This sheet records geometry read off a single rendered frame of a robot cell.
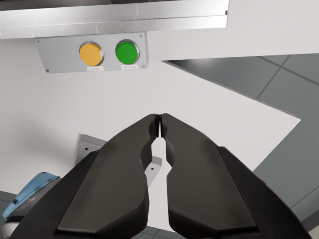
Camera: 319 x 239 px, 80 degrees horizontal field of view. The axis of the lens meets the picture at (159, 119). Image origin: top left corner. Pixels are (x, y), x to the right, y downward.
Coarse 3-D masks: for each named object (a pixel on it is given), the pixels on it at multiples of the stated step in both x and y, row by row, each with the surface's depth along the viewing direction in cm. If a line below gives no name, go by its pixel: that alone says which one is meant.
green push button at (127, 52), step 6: (126, 42) 35; (120, 48) 35; (126, 48) 35; (132, 48) 35; (120, 54) 36; (126, 54) 36; (132, 54) 36; (120, 60) 37; (126, 60) 37; (132, 60) 37
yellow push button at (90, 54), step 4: (88, 44) 35; (92, 44) 36; (84, 48) 36; (88, 48) 36; (92, 48) 36; (96, 48) 36; (80, 52) 36; (84, 52) 36; (88, 52) 36; (92, 52) 36; (96, 52) 36; (100, 52) 36; (80, 56) 36; (84, 56) 36; (88, 56) 36; (92, 56) 36; (96, 56) 36; (100, 56) 36; (84, 60) 37; (88, 60) 37; (92, 60) 37; (96, 60) 37; (100, 60) 37; (88, 64) 37; (92, 64) 37; (96, 64) 37
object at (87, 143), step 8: (88, 136) 60; (80, 144) 58; (88, 144) 58; (96, 144) 58; (80, 152) 60; (88, 152) 59; (80, 160) 62; (152, 160) 62; (160, 160) 64; (152, 168) 62; (152, 176) 65
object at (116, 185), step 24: (144, 120) 11; (120, 144) 10; (144, 144) 10; (96, 168) 8; (120, 168) 8; (144, 168) 10; (96, 192) 7; (120, 192) 7; (144, 192) 7; (72, 216) 6; (96, 216) 6; (120, 216) 6; (144, 216) 7
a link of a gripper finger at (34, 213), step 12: (84, 168) 8; (60, 180) 8; (72, 180) 8; (48, 192) 7; (60, 192) 7; (72, 192) 7; (36, 204) 7; (48, 204) 7; (60, 204) 7; (36, 216) 6; (48, 216) 6; (60, 216) 6; (24, 228) 6; (36, 228) 6; (48, 228) 6
